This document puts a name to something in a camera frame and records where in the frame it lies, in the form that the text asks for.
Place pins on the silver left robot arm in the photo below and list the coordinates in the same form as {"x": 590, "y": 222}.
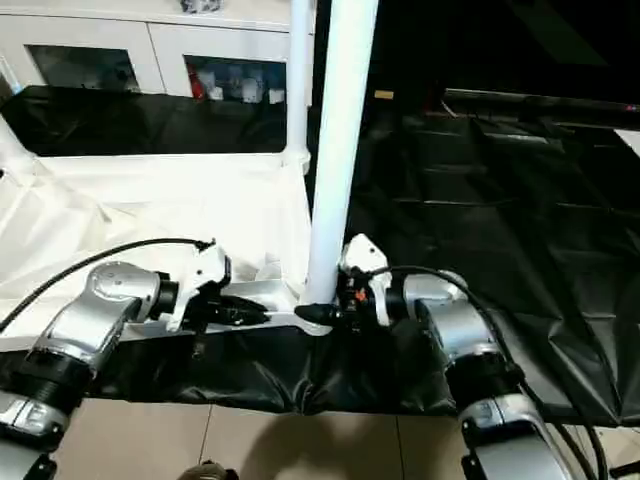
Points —
{"x": 90, "y": 320}

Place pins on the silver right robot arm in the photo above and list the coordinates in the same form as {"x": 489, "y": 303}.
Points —
{"x": 470, "y": 340}

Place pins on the black robot left foot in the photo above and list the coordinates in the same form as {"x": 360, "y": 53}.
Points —
{"x": 207, "y": 471}

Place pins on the black plastic mat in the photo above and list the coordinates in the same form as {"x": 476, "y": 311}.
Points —
{"x": 520, "y": 250}

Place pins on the small tan label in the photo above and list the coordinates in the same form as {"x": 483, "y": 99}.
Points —
{"x": 383, "y": 95}

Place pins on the red bottle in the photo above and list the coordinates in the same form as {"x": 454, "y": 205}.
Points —
{"x": 196, "y": 85}

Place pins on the white cabinet with glass doors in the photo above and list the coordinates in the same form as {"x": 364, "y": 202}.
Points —
{"x": 150, "y": 45}

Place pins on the small grey patterned box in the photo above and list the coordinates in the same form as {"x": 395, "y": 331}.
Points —
{"x": 200, "y": 4}

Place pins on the light blue translucent pole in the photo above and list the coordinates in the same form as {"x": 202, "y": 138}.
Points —
{"x": 8, "y": 75}

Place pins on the black backdrop cloth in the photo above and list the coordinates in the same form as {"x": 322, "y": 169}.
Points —
{"x": 520, "y": 40}

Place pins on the white flat sheet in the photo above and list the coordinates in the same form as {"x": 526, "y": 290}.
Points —
{"x": 634, "y": 142}

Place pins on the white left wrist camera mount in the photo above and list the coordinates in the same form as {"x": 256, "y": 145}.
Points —
{"x": 200, "y": 272}

